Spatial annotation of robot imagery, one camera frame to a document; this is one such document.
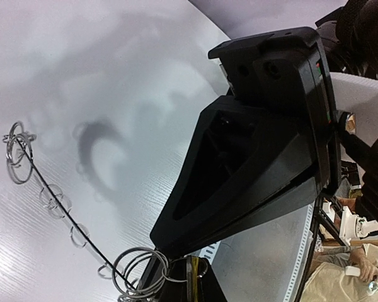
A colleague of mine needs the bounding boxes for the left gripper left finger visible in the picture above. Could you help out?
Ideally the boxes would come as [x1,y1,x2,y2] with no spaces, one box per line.
[137,254,188,302]

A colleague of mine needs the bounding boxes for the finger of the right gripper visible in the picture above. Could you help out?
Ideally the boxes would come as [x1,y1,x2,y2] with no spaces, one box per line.
[176,176,318,257]
[150,96,309,252]

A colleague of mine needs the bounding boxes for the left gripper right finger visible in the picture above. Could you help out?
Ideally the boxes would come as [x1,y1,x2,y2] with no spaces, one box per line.
[197,258,227,302]

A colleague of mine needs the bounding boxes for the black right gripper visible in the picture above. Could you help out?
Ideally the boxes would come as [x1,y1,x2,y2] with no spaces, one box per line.
[208,27,341,194]

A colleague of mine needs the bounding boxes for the round metal keyring disc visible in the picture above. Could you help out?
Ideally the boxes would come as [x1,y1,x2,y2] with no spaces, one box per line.
[2,121,209,302]

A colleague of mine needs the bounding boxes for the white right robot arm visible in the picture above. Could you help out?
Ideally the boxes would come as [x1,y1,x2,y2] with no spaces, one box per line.
[150,1,378,258]

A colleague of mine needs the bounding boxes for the person in beige clothing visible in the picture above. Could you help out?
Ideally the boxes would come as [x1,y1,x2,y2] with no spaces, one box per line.
[300,243,378,301]

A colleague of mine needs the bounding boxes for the white slotted cable duct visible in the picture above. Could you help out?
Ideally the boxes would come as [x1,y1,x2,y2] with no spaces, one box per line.
[195,205,313,301]

